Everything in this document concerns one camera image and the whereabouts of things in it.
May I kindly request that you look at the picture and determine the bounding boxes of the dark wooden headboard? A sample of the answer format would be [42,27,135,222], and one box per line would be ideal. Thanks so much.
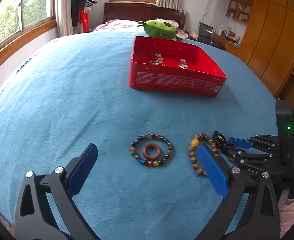
[104,2,187,29]

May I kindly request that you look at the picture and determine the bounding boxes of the red metal tin box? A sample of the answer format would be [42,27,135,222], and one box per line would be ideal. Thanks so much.
[129,36,227,98]

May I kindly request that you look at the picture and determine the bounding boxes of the red-brown jade ring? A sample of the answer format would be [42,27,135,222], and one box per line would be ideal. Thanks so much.
[141,143,162,161]

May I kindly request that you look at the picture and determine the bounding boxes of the multicolour bead bracelet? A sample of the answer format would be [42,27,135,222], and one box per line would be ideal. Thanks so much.
[129,133,174,168]

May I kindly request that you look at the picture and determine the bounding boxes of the coat rack with clothes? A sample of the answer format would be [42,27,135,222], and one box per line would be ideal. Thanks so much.
[70,0,97,34]

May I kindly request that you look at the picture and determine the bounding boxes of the wooden wardrobe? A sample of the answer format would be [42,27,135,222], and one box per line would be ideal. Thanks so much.
[236,0,294,111]

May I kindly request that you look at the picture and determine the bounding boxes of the wall bookshelf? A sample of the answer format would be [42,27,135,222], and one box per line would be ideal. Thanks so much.
[226,0,254,24]

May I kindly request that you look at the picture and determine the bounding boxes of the green avocado plush toy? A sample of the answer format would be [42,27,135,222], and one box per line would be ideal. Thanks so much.
[137,20,182,41]

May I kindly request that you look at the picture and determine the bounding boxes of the wooden desk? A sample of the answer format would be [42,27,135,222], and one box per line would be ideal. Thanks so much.
[212,33,238,55]

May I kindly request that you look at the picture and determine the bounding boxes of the blue bed blanket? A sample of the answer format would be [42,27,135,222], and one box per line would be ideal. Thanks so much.
[0,31,277,239]

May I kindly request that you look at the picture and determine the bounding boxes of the brown wooden bead bracelet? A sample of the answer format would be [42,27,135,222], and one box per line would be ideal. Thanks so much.
[188,133,221,177]

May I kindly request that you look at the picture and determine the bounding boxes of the silver chain necklace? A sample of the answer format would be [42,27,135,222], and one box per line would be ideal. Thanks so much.
[148,52,166,66]

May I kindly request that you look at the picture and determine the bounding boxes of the black bead bracelet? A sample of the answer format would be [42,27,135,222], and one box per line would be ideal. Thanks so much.
[211,130,236,149]

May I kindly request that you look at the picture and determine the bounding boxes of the left beige curtain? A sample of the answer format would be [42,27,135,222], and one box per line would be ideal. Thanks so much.
[55,0,73,37]

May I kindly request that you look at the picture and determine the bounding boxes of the left wooden window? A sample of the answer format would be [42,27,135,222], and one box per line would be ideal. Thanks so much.
[0,0,56,66]

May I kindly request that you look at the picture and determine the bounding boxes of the folded clothes pile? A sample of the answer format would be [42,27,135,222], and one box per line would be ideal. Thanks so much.
[156,18,180,29]

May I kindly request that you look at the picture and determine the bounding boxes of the red bag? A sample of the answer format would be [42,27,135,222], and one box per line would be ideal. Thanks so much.
[77,7,90,34]

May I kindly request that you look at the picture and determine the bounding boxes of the pink floral bedsheet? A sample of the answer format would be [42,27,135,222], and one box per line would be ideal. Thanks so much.
[93,19,144,32]

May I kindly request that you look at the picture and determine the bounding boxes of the silver wrist watch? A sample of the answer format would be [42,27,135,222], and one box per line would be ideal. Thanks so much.
[178,59,189,69]

